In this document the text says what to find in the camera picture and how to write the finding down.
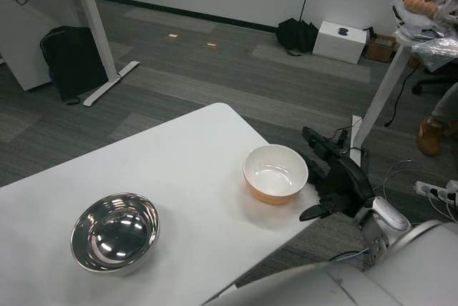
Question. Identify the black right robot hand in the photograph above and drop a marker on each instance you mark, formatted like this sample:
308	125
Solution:
347	184

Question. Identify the orange plastic bowl white inside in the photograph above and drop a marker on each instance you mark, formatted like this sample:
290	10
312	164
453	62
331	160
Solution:
275	166

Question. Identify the shiny steel bowl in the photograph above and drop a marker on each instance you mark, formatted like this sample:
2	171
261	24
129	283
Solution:
114	231

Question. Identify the black power adapter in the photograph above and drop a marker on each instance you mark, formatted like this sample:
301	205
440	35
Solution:
342	136

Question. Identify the white power strip with plugs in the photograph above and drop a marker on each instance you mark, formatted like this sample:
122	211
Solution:
426	188

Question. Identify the brown shoe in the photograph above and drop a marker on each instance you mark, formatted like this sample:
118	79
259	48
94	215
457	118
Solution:
429	138

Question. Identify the white desk with clutter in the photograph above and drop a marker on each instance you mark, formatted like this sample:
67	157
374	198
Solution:
386	88

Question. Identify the silver robot chest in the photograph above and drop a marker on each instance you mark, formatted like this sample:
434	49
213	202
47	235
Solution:
322	288

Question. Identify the person's grey trouser leg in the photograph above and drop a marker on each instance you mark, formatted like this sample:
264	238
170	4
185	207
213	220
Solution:
447	106

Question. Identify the black chair wheel base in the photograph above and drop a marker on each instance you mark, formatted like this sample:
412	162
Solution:
433	81

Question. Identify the white box with black print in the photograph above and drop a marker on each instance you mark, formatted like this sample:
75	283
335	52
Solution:
336	46

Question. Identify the brown cardboard box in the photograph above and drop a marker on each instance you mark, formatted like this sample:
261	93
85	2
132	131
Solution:
381	48

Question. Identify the black folded umbrella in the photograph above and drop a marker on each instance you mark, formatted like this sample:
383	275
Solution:
297	34

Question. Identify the clear plastic bag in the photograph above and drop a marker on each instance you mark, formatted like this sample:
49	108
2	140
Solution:
436	48

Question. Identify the clear plastic wrap pile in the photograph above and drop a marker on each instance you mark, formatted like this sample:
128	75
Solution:
411	23

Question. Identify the orange ribbed object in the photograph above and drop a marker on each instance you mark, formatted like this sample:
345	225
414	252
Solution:
418	6

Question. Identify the brass floor outlet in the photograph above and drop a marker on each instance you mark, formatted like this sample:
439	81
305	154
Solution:
172	36
211	45

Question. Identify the black backpack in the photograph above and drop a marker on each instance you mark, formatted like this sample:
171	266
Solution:
75	63

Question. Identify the white standing desk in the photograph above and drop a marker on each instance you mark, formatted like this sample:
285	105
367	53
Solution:
89	16

